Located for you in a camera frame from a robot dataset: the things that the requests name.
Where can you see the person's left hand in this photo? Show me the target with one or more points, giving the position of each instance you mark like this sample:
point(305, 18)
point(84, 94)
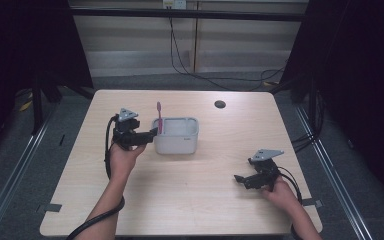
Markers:
point(123, 161)

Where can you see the black metal stand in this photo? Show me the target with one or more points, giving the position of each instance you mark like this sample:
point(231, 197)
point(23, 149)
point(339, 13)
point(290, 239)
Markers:
point(37, 106)

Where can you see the grey tape strip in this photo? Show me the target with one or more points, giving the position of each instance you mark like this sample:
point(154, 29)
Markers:
point(312, 202)
point(49, 208)

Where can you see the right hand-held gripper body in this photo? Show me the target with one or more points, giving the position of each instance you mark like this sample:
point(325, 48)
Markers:
point(263, 170)

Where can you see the yellow floor tape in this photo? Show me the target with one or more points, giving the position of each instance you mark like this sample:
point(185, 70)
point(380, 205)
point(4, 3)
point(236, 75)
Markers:
point(25, 106)

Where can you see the person's right hand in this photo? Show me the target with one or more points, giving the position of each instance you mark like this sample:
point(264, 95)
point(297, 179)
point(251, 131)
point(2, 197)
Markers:
point(280, 195)

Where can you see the black curtain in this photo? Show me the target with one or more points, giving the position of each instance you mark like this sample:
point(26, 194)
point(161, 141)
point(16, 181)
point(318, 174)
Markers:
point(26, 43)
point(356, 83)

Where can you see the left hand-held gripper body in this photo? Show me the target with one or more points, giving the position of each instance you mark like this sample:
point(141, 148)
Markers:
point(126, 130)

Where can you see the metal floor rail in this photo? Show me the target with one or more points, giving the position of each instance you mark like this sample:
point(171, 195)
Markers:
point(333, 173)
point(16, 166)

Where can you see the black horizontal frame bar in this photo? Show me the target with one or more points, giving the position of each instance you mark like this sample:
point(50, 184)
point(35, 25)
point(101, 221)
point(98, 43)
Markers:
point(186, 14)

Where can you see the pink and grey toothbrush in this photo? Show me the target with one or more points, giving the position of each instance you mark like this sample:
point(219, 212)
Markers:
point(159, 116)

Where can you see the white plastic container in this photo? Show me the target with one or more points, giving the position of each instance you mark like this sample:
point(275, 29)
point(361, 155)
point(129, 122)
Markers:
point(176, 136)

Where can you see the white wall socket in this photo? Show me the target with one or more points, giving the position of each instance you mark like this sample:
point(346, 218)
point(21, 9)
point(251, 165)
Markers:
point(174, 4)

